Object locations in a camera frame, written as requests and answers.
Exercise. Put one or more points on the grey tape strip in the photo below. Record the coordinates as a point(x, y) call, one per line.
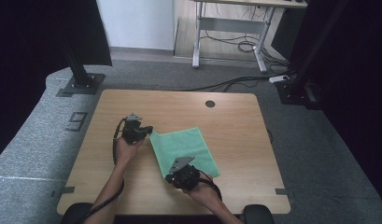
point(282, 191)
point(67, 189)

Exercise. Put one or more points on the black round table grommet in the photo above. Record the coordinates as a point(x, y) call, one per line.
point(210, 104)

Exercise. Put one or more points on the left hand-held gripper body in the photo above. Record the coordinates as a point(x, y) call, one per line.
point(132, 132)

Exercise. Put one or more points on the white desk frame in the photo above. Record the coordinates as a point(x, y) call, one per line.
point(197, 34)

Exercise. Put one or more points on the black curtain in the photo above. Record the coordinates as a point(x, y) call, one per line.
point(360, 93)
point(26, 46)

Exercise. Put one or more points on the white power strip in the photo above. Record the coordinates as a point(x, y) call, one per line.
point(279, 79)

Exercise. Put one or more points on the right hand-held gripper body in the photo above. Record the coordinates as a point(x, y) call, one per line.
point(185, 177)

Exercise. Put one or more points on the person's right hand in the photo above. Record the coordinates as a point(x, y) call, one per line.
point(205, 191)

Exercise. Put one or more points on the green cloth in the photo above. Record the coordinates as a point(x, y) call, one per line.
point(182, 146)

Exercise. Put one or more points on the black metal stand with base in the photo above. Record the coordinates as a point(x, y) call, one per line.
point(291, 93)
point(82, 84)

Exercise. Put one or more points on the person's left hand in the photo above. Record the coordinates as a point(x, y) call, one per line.
point(128, 152)

